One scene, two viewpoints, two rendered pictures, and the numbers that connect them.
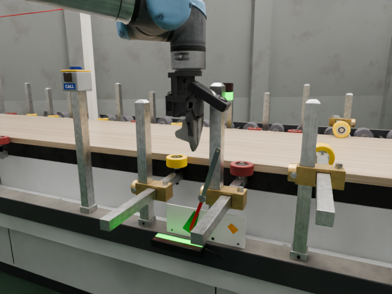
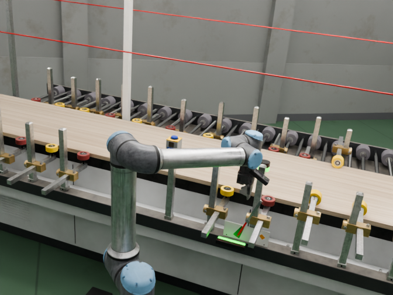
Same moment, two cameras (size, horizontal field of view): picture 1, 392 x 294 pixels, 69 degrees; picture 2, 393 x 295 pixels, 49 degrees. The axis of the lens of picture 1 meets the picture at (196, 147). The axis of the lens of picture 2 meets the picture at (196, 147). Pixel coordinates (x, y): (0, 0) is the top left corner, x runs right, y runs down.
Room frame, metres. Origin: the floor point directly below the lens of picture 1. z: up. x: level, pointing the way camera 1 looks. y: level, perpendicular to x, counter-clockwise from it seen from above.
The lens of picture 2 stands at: (-1.21, 0.46, 2.12)
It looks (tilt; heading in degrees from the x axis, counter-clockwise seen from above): 23 degrees down; 355
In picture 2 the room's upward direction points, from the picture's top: 5 degrees clockwise
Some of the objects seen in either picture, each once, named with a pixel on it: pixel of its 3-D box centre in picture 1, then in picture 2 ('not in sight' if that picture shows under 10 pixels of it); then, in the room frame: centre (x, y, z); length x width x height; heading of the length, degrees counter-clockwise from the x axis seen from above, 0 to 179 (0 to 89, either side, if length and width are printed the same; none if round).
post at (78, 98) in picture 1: (83, 153); (171, 185); (1.02, 0.41, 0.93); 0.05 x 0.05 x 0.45; 68
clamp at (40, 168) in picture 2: not in sight; (34, 165); (1.38, 1.30, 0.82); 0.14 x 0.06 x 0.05; 68
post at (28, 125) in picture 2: not in sight; (31, 156); (1.39, 1.32, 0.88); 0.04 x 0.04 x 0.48; 68
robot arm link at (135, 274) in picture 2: not in sight; (137, 285); (0.31, 0.55, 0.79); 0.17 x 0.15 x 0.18; 27
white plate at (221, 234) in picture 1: (203, 225); (245, 233); (0.81, -0.02, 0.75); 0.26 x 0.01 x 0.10; 68
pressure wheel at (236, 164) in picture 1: (241, 178); (266, 206); (0.95, -0.16, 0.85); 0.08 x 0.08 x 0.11
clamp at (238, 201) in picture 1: (223, 195); (258, 219); (0.81, -0.08, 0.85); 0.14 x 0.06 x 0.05; 68
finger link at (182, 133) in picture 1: (185, 135); (244, 192); (0.76, 0.03, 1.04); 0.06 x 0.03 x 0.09; 68
